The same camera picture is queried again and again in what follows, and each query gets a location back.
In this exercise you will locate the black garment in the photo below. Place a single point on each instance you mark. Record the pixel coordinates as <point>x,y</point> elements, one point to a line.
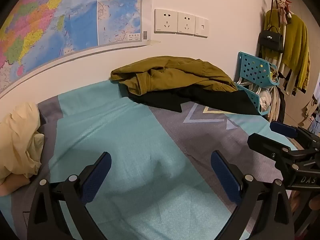
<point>212,100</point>

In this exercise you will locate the yellow-green cardigan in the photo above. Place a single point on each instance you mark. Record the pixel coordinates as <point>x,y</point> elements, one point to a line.
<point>295,45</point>

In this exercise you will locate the olive green jacket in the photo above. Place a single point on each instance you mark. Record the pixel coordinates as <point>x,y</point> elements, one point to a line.
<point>175,77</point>

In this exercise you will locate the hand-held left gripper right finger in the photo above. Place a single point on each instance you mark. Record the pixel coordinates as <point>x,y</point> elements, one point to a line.
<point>225,177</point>

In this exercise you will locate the colourful wall map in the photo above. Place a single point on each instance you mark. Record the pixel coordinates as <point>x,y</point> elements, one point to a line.
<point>75,17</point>

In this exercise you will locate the black handbag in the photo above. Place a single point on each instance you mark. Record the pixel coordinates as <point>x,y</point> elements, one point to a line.
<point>271,41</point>

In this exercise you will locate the small plush doll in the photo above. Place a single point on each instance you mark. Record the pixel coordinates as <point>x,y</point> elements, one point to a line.
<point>283,7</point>

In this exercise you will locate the beige hanging clothes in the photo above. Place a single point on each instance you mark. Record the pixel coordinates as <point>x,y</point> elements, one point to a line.
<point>276,105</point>

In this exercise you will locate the white cloth in basket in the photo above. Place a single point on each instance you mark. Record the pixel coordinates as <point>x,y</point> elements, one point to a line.
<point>265,101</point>

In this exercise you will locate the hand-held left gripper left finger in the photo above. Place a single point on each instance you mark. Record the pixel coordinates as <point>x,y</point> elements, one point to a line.
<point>96,177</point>

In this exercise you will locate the teal and grey bed sheet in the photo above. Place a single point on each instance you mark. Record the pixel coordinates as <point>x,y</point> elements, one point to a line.
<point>125,142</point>

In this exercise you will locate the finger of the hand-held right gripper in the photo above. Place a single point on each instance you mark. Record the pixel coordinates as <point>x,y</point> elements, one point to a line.
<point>262,142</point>
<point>282,130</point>

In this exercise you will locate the white coat rack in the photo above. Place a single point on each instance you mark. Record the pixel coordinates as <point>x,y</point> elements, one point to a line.
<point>284,33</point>

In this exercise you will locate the teal plastic basket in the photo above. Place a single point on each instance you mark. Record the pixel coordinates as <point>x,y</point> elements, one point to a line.
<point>251,97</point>
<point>252,67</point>

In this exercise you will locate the white wall socket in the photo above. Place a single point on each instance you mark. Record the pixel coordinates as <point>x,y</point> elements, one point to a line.
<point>186,23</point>
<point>165,21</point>

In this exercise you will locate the cream garment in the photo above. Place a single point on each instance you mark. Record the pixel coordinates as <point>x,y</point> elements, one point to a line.
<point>20,140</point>

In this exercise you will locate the tan hanging garment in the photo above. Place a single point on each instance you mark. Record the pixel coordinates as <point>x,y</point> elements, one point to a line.
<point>310,112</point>

